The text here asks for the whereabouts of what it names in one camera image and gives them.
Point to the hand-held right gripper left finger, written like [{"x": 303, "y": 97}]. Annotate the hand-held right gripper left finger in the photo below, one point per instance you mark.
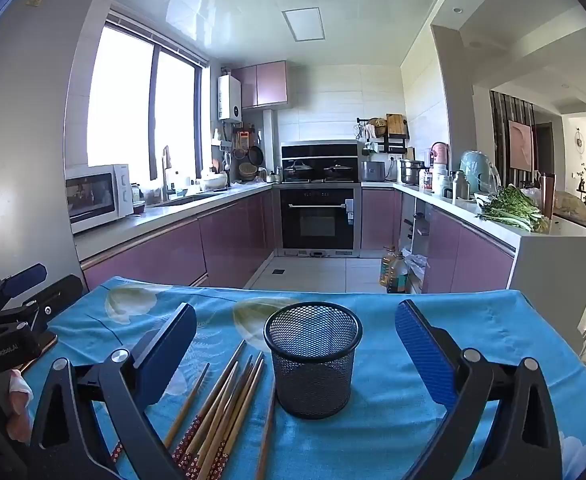
[{"x": 173, "y": 345}]

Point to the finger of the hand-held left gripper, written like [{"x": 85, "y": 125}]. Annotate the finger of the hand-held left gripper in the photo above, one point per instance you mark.
[
  {"x": 60, "y": 292},
  {"x": 23, "y": 277}
]

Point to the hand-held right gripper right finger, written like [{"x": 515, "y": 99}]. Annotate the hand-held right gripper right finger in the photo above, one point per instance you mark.
[{"x": 423, "y": 355}]

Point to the bunch of wooden chopsticks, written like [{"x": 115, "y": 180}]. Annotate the bunch of wooden chopsticks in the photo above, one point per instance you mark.
[{"x": 223, "y": 410}]

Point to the black mesh utensil holder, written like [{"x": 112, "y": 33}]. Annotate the black mesh utensil holder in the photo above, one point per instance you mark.
[{"x": 313, "y": 370}]

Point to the person's left hand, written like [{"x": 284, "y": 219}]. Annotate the person's left hand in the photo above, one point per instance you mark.
[{"x": 19, "y": 400}]

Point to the dark cooking oil bottle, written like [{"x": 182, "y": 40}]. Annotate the dark cooking oil bottle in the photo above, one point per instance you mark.
[{"x": 399, "y": 277}]

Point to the blue floral tablecloth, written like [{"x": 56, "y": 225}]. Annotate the blue floral tablecloth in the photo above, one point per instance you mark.
[{"x": 498, "y": 320}]

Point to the clear plastic bags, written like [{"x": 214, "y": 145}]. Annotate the clear plastic bags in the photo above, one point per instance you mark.
[{"x": 415, "y": 266}]

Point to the pink base cabinet run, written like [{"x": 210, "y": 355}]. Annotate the pink base cabinet run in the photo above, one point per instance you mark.
[
  {"x": 473, "y": 255},
  {"x": 173, "y": 255}
]

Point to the yellow cooking oil bottle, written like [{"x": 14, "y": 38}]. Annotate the yellow cooking oil bottle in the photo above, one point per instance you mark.
[{"x": 386, "y": 270}]

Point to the white microwave oven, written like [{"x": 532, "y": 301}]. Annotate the white microwave oven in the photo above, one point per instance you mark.
[{"x": 98, "y": 195}]

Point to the white kitchen countertop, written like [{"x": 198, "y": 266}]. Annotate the white kitchen countertop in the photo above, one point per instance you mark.
[{"x": 163, "y": 220}]

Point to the grey refrigerator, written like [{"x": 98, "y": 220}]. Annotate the grey refrigerator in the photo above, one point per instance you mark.
[{"x": 23, "y": 135}]

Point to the steel kitchen sink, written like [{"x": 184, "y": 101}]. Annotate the steel kitchen sink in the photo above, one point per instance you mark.
[{"x": 188, "y": 199}]

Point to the steel kitchen faucet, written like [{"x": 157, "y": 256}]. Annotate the steel kitchen faucet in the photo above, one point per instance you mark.
[{"x": 165, "y": 180}]

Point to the white lidded pot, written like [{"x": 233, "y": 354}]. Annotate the white lidded pot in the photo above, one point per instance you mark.
[{"x": 213, "y": 181}]

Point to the bunch of leafy greens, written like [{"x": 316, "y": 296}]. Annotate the bunch of leafy greens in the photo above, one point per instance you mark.
[{"x": 513, "y": 210}]

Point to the black built-in oven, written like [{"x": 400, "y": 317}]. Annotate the black built-in oven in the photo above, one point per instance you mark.
[{"x": 318, "y": 220}]

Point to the white plastic container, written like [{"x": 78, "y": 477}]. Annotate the white plastic container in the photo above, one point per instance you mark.
[{"x": 443, "y": 185}]

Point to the stainless steel thermos bottle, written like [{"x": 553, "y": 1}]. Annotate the stainless steel thermos bottle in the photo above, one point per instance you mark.
[{"x": 461, "y": 187}]

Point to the stainless steel stock pot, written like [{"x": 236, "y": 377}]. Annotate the stainless steel stock pot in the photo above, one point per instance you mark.
[{"x": 412, "y": 172}]

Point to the silver rice cooker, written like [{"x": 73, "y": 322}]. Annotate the silver rice cooker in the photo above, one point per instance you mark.
[{"x": 374, "y": 171}]

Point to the light green air fryer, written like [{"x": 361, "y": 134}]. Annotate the light green air fryer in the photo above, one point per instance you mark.
[{"x": 478, "y": 170}]

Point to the pink electric kettle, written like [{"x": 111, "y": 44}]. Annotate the pink electric kettle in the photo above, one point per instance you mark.
[{"x": 440, "y": 154}]

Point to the kitchen window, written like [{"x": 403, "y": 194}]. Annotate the kitchen window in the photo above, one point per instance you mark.
[{"x": 123, "y": 100}]

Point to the brown tumbler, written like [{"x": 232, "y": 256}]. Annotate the brown tumbler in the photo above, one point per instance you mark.
[{"x": 548, "y": 195}]

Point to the black pot glass lid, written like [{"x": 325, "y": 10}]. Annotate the black pot glass lid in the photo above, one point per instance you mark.
[
  {"x": 338, "y": 169},
  {"x": 299, "y": 169}
]

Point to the hanging black frying pan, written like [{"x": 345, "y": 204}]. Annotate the hanging black frying pan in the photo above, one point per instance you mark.
[{"x": 256, "y": 156}]

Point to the dark dining table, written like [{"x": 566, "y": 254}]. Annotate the dark dining table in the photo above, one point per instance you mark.
[{"x": 583, "y": 221}]

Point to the black range hood stove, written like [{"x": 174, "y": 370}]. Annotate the black range hood stove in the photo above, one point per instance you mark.
[{"x": 320, "y": 152}]

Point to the wooden cutting board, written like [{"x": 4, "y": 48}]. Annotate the wooden cutting board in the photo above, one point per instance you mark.
[{"x": 396, "y": 124}]

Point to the square ceiling light panel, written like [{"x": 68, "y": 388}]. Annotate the square ceiling light panel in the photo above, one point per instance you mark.
[{"x": 304, "y": 24}]

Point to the black wall storage rack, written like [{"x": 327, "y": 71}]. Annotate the black wall storage rack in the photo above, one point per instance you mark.
[{"x": 388, "y": 142}]

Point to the pink wall picture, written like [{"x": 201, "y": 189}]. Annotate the pink wall picture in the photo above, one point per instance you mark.
[{"x": 520, "y": 144}]

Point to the striped wall panel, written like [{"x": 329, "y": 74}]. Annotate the striped wall panel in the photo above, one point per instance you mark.
[{"x": 500, "y": 135}]

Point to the white wall water heater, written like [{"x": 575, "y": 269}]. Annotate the white wall water heater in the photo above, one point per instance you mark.
[{"x": 229, "y": 97}]

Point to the wall clock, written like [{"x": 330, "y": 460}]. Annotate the wall clock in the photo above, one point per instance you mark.
[{"x": 579, "y": 140}]

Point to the pink upper wall cabinet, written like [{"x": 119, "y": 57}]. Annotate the pink upper wall cabinet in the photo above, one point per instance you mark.
[{"x": 265, "y": 84}]

